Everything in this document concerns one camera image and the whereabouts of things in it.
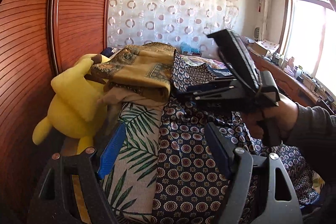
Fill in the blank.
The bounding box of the floral bed quilt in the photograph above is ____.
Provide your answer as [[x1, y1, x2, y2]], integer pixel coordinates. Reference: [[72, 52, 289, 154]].
[[181, 55, 226, 69]]

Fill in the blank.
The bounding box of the teal object at headboard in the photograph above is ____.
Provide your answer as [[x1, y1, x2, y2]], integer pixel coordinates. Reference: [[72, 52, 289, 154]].
[[180, 42, 202, 56]]

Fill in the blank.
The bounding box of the cardboard box on cabinet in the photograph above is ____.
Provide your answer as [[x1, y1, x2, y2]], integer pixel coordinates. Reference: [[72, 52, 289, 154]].
[[251, 40, 280, 56]]

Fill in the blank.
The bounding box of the sheer circle-patterned curtain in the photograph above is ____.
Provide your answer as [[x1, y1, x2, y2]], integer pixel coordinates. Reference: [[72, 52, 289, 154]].
[[107, 0, 239, 59]]

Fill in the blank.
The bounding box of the window with wooden frame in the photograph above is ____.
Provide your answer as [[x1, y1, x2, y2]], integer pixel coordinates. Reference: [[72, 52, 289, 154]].
[[280, 0, 335, 96]]

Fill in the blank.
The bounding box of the yellow plush toy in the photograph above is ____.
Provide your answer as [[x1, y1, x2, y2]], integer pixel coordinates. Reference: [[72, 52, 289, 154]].
[[32, 54, 110, 154]]

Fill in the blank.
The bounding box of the grey sleeve right forearm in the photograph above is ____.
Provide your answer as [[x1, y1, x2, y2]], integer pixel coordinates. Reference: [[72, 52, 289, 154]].
[[284, 104, 335, 184]]

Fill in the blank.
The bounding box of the palm leaf print blanket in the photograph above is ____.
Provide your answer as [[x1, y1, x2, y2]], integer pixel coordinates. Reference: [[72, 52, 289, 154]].
[[101, 102, 163, 223]]

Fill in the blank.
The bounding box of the person's right hand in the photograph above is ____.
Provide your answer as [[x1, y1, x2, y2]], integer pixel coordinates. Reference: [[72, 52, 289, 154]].
[[241, 94, 298, 139]]

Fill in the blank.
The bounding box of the navy circle-patterned garment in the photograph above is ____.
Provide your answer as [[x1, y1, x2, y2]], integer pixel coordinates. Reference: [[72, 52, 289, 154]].
[[150, 52, 320, 224]]

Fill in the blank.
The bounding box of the brown gold patterned garment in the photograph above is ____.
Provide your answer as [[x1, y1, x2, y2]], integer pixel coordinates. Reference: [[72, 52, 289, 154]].
[[91, 42, 176, 103]]

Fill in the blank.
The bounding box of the wooden slatted wardrobe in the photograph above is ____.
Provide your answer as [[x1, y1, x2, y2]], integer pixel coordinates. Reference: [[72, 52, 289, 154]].
[[1, 0, 108, 223]]

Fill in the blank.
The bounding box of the wooden side cabinet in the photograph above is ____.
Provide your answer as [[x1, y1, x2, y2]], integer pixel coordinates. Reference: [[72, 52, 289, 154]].
[[249, 52, 334, 115]]

